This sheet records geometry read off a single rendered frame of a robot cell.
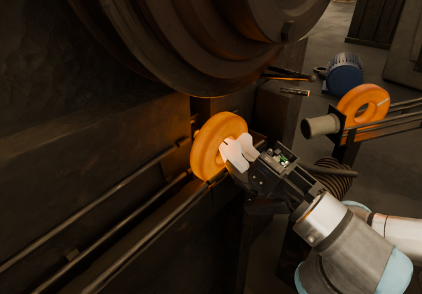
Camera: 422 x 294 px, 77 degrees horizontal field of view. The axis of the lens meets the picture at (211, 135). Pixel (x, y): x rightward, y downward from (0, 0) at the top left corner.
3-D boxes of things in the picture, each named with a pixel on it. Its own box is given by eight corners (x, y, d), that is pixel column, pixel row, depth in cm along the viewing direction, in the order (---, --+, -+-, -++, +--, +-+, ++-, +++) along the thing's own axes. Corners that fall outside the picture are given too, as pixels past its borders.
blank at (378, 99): (341, 139, 84) (348, 144, 81) (326, 105, 75) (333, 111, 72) (386, 110, 81) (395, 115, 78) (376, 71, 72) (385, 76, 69)
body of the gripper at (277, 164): (275, 137, 50) (331, 180, 46) (259, 164, 56) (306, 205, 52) (252, 156, 45) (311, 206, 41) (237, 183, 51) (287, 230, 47)
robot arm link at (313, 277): (341, 276, 58) (379, 257, 49) (324, 325, 51) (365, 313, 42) (304, 247, 61) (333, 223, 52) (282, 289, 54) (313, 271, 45)
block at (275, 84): (246, 157, 81) (253, 85, 68) (260, 146, 86) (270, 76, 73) (276, 174, 75) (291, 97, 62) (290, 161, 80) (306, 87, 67)
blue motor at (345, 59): (319, 99, 241) (329, 61, 222) (323, 77, 285) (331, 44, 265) (357, 105, 231) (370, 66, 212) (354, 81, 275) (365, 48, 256)
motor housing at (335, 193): (267, 278, 107) (289, 181, 77) (293, 242, 120) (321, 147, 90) (297, 301, 99) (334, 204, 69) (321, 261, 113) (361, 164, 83)
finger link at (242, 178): (237, 151, 53) (270, 180, 50) (234, 156, 55) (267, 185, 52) (221, 162, 51) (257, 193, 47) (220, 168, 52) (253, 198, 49)
